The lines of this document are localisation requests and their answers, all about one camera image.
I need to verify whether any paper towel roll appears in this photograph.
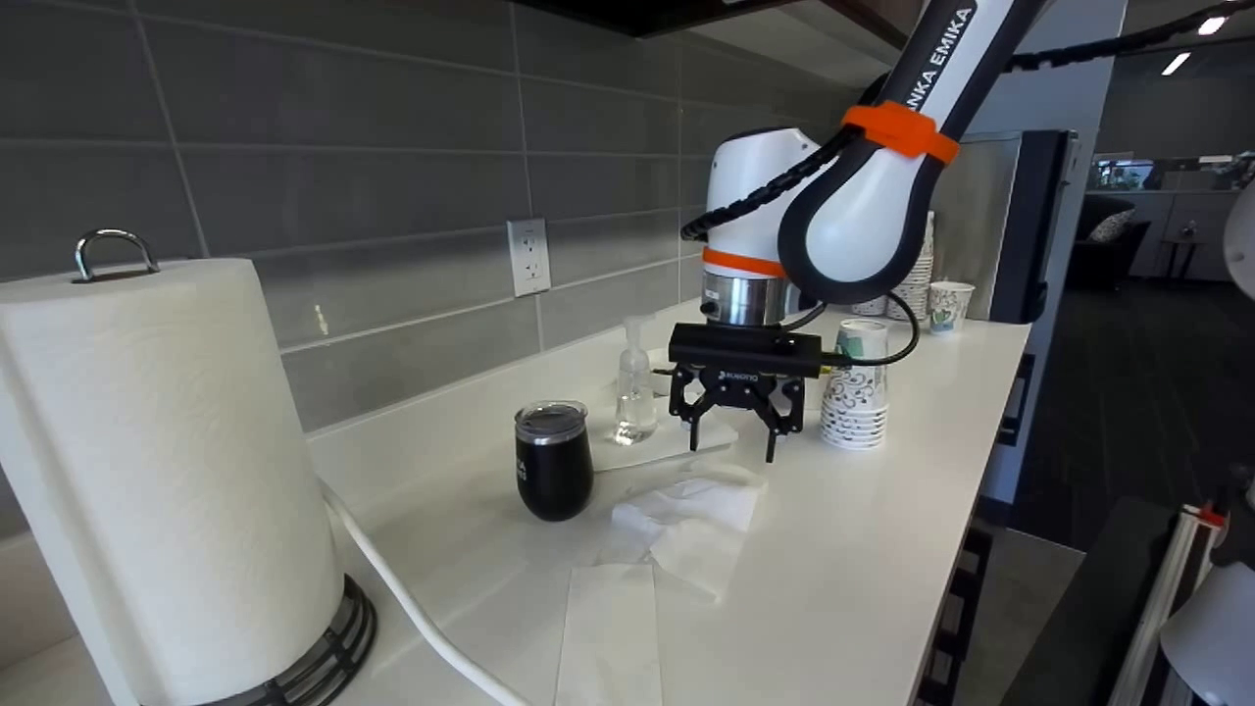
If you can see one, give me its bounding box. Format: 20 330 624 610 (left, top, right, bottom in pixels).
0 261 343 706

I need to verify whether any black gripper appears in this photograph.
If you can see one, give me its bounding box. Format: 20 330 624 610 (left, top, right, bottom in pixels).
672 367 803 463

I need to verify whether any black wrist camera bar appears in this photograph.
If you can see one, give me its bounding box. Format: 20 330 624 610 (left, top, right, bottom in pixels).
667 321 824 377

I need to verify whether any white wall outlet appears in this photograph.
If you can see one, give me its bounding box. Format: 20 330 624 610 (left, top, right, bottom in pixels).
508 222 551 296

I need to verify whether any white lamp shade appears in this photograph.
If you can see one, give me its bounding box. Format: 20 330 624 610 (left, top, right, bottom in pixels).
1161 567 1255 706

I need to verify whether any black tumbler with lid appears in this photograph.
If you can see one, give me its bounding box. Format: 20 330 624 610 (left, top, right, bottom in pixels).
516 401 594 522

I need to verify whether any white power cable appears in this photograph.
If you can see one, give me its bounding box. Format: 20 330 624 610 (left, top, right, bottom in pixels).
319 483 531 706

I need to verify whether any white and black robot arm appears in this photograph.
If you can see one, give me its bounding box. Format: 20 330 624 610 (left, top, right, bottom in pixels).
667 0 1045 456

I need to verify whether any small patterned paper cup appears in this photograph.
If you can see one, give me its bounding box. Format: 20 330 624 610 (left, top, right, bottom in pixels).
926 283 973 333

